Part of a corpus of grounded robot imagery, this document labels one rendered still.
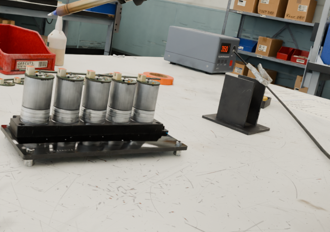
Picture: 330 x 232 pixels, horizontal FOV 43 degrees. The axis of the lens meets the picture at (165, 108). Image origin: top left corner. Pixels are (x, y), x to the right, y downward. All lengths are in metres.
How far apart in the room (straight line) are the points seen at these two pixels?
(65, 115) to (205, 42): 0.68
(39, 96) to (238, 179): 0.19
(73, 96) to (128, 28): 6.21
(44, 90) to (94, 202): 0.12
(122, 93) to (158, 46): 5.79
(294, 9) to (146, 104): 4.43
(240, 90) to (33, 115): 0.29
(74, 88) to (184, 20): 5.58
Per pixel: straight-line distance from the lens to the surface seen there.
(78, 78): 0.38
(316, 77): 2.40
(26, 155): 0.33
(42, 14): 3.26
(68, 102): 0.38
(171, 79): 0.78
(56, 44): 0.78
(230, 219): 0.31
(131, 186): 0.33
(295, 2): 4.81
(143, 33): 6.37
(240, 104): 0.56
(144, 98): 0.41
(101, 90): 0.39
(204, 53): 1.02
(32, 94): 0.37
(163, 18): 6.15
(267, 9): 4.91
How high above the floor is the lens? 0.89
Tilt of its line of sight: 13 degrees down
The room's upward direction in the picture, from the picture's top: 11 degrees clockwise
